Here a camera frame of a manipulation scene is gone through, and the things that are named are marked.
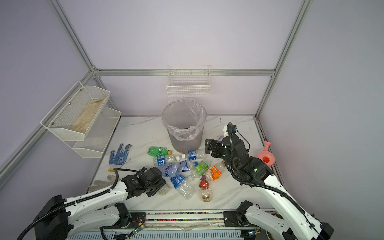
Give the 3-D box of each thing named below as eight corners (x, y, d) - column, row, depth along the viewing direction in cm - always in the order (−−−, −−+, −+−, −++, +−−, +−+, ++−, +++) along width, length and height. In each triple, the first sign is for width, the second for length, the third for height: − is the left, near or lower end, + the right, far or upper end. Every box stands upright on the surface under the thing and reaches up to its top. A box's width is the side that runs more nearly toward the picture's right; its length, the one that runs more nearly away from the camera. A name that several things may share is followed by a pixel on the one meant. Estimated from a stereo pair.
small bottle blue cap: (179, 171, 91) (179, 170, 89) (180, 162, 95) (180, 160, 93) (198, 171, 91) (198, 170, 89) (198, 162, 95) (198, 160, 93)
